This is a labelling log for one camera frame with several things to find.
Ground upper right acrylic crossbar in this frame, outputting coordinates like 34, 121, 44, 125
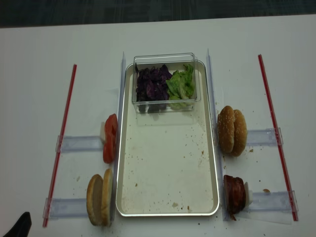
246, 128, 283, 146

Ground right red tape strip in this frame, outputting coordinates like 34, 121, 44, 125
258, 54, 299, 222

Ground white block behind patties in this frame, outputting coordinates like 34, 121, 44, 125
244, 182, 253, 207

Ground lower tomato slice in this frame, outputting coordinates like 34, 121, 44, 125
103, 134, 116, 164

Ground sesame bun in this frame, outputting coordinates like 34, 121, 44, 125
217, 106, 235, 154
231, 110, 247, 157

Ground lower right acrylic crossbar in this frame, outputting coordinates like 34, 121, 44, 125
245, 191, 298, 212

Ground lower left acrylic crossbar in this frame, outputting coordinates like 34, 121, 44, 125
43, 198, 88, 219

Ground white block behind tomatoes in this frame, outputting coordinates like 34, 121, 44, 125
100, 122, 106, 144

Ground upper left acrylic crossbar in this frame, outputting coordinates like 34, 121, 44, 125
55, 136, 103, 153

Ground upper tomato slice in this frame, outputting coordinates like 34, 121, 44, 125
105, 114, 118, 144

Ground clear acrylic divider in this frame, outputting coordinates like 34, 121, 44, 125
110, 52, 126, 224
206, 49, 230, 221

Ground acrylic crossbar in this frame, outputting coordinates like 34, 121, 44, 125
245, 191, 298, 212
43, 198, 88, 219
246, 128, 283, 146
55, 136, 103, 153

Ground right sesame bun top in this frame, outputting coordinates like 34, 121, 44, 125
231, 110, 247, 157

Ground right clear acrylic divider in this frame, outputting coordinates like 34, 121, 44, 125
206, 49, 230, 221

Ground purple cabbage leaves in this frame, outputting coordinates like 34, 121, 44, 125
135, 64, 172, 113

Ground clear plastic container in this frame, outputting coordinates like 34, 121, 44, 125
132, 53, 200, 114

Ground green lettuce leaves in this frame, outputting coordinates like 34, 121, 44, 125
166, 64, 195, 111

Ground bun half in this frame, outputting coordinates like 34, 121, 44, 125
101, 168, 113, 226
86, 174, 103, 226

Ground left red tape strip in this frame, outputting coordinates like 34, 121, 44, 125
42, 64, 77, 228

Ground red tape strip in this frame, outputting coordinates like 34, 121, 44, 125
258, 54, 299, 222
42, 64, 77, 228

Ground tomato slice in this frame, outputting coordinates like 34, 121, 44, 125
103, 134, 116, 164
105, 114, 118, 144

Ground dark red meat patties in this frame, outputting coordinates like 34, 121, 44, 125
223, 175, 246, 221

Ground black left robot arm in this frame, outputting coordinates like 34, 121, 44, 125
3, 212, 32, 237

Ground white metal tray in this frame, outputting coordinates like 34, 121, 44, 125
116, 62, 220, 217

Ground left sesame bun top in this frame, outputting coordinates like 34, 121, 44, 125
217, 106, 235, 154

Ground left clear acrylic divider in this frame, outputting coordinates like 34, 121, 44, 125
110, 52, 126, 224

